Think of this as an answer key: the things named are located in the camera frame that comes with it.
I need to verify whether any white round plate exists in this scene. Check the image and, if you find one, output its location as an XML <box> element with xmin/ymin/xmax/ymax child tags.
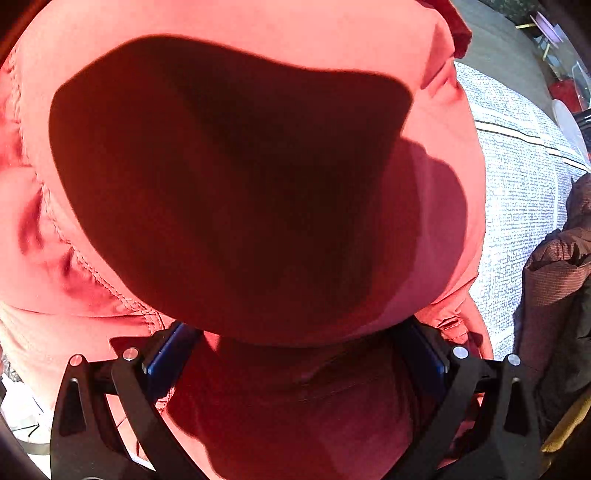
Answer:
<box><xmin>551</xmin><ymin>99</ymin><xmax>591</xmax><ymax>164</ymax></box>

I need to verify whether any grey sofa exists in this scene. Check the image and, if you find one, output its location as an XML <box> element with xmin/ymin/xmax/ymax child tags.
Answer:
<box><xmin>450</xmin><ymin>0</ymin><xmax>557</xmax><ymax>118</ymax></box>

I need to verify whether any white sheet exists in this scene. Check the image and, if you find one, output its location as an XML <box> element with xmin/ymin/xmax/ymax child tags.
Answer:
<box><xmin>0</xmin><ymin>364</ymin><xmax>54</xmax><ymax>467</ymax></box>

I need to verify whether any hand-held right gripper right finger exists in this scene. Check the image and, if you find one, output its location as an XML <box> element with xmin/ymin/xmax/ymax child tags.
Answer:
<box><xmin>402</xmin><ymin>323</ymin><xmax>542</xmax><ymax>480</ymax></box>

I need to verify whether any blue-grey woven blanket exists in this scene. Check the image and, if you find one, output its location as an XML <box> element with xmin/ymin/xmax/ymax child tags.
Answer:
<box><xmin>455</xmin><ymin>62</ymin><xmax>589</xmax><ymax>361</ymax></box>

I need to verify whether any purple round object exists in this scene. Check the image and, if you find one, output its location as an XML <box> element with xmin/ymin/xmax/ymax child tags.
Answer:
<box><xmin>531</xmin><ymin>11</ymin><xmax>566</xmax><ymax>44</ymax></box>

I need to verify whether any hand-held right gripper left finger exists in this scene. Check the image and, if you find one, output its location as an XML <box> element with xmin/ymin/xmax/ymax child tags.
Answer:
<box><xmin>48</xmin><ymin>320</ymin><xmax>201</xmax><ymax>480</ymax></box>

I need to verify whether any red zip-up jacket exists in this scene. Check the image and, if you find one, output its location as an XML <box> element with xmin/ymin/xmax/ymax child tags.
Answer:
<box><xmin>0</xmin><ymin>0</ymin><xmax>495</xmax><ymax>480</ymax></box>

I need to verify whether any red translucent object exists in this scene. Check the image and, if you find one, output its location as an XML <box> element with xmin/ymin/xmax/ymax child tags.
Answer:
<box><xmin>549</xmin><ymin>78</ymin><xmax>583</xmax><ymax>109</ymax></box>

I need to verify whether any brown puffer jacket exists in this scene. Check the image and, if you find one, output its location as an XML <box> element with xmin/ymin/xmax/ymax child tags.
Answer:
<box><xmin>519</xmin><ymin>173</ymin><xmax>591</xmax><ymax>430</ymax></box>

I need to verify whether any yellow cloth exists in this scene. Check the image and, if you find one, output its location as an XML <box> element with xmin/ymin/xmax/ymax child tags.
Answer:
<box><xmin>540</xmin><ymin>390</ymin><xmax>591</xmax><ymax>455</ymax></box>

